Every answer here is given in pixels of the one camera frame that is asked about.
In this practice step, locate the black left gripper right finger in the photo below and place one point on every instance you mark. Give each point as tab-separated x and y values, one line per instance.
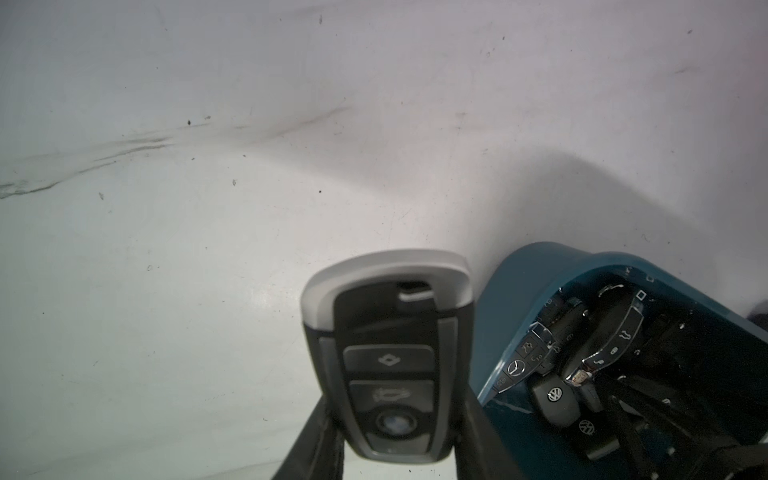
479	451

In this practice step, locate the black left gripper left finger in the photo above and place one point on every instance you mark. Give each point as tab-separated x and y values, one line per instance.
318	452

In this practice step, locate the black silver flip key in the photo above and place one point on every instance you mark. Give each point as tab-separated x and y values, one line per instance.
612	328

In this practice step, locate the black VW key fob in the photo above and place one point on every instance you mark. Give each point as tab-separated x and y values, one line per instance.
554	400

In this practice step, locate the black silver BMW key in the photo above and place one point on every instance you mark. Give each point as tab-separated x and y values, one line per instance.
390	336

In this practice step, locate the teal storage box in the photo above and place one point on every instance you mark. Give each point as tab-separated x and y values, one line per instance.
687	401

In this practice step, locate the silver Mercedes key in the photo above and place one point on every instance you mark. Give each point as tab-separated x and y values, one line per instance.
526	357

